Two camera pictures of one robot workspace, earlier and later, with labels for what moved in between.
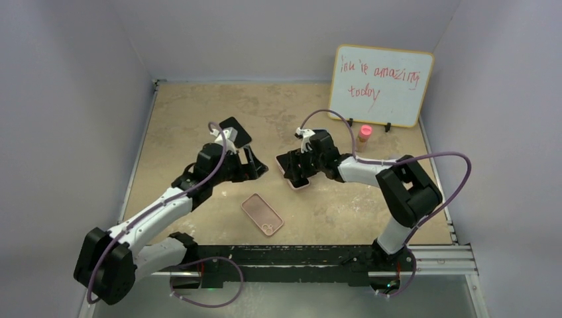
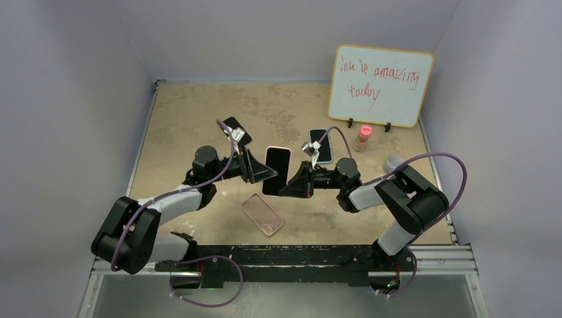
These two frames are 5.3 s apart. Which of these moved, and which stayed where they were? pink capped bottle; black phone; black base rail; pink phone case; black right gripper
Moved: black right gripper
Stayed: pink capped bottle; black base rail; black phone; pink phone case
